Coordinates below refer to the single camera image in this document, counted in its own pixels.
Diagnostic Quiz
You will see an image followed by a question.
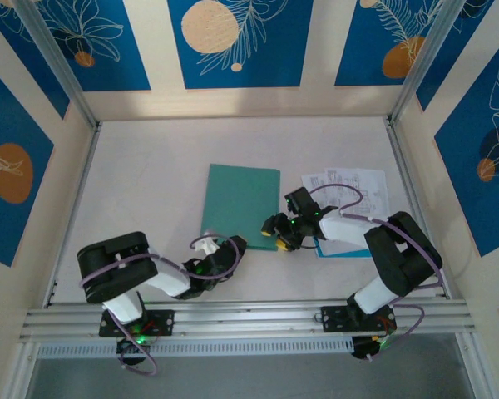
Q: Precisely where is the white slotted cable duct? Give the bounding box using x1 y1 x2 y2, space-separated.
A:
36 336 355 361

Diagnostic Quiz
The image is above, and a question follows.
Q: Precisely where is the white sheet with blue edge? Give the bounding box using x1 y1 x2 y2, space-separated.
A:
314 236 373 259

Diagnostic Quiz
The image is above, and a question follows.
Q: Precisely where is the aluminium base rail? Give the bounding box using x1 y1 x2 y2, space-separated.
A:
18 298 478 344

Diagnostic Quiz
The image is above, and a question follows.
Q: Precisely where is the aluminium side rail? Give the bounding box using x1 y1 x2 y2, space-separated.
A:
43 122 102 309
384 117 453 299

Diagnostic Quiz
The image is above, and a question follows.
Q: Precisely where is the green paper folder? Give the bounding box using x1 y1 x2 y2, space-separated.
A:
200 163 282 253

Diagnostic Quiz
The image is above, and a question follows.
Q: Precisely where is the printed drawing sheet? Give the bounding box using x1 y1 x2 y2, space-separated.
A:
300 170 332 209
323 167 388 228

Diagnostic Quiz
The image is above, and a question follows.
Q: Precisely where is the aluminium frame post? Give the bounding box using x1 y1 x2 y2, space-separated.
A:
12 0 101 131
387 0 472 126

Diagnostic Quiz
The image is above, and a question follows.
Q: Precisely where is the blue floral wall panel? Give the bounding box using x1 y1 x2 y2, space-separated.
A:
334 0 446 88
415 0 499 112
167 0 315 90
28 0 152 93
0 57 55 268
434 39 499 258
0 7 71 121

